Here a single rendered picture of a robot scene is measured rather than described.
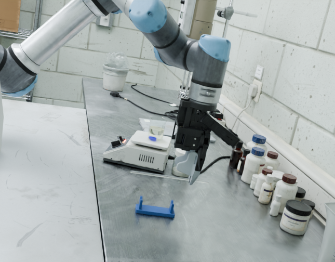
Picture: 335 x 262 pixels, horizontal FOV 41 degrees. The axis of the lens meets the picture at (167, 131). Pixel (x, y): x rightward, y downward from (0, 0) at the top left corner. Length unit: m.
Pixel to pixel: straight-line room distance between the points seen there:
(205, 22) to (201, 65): 0.76
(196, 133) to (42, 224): 0.40
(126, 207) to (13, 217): 0.28
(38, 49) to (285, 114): 0.89
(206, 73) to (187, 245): 0.39
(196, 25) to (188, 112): 0.76
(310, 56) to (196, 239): 0.80
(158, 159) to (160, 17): 0.54
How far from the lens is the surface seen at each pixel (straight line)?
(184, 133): 1.05
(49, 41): 1.41
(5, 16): 3.45
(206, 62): 1.02
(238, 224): 1.21
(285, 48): 1.78
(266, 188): 1.35
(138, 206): 1.15
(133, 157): 1.40
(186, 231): 1.11
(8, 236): 1.00
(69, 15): 1.39
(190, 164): 1.09
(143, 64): 3.87
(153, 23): 0.98
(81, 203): 1.15
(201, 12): 1.77
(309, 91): 1.58
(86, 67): 3.83
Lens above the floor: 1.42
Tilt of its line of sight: 16 degrees down
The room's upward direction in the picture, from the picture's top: 11 degrees clockwise
